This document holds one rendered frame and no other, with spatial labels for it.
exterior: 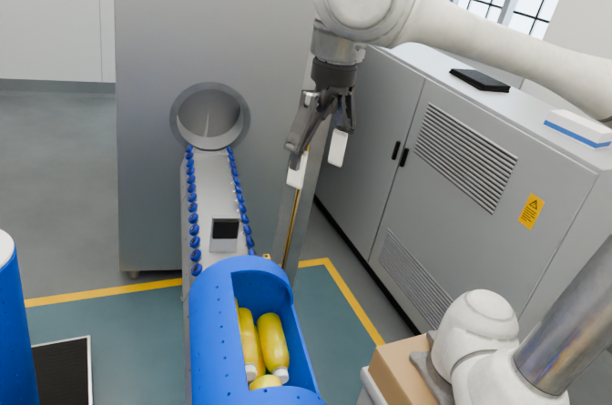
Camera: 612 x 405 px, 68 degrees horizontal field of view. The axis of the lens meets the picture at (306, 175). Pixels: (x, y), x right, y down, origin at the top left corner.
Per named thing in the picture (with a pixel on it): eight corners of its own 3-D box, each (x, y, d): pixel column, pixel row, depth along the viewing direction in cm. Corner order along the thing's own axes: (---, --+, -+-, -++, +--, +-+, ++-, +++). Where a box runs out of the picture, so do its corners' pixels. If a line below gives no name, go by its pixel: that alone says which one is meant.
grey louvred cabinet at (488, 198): (354, 188, 425) (397, 31, 356) (534, 388, 259) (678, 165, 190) (301, 192, 401) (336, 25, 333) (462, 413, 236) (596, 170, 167)
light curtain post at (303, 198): (271, 366, 240) (341, 42, 160) (274, 375, 235) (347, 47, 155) (260, 367, 238) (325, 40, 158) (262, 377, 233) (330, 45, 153)
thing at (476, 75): (474, 74, 273) (475, 67, 271) (513, 93, 248) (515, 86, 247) (443, 72, 263) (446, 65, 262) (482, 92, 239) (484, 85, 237)
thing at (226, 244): (235, 248, 173) (239, 214, 166) (236, 255, 170) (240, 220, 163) (209, 248, 170) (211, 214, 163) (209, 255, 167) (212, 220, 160)
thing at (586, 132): (557, 124, 211) (564, 109, 207) (608, 147, 194) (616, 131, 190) (542, 125, 204) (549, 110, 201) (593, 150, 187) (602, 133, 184)
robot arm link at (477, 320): (484, 342, 121) (514, 279, 110) (506, 406, 105) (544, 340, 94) (423, 333, 121) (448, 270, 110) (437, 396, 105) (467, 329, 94)
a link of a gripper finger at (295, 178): (308, 152, 76) (306, 153, 75) (302, 188, 79) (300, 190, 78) (293, 146, 77) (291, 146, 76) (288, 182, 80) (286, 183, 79)
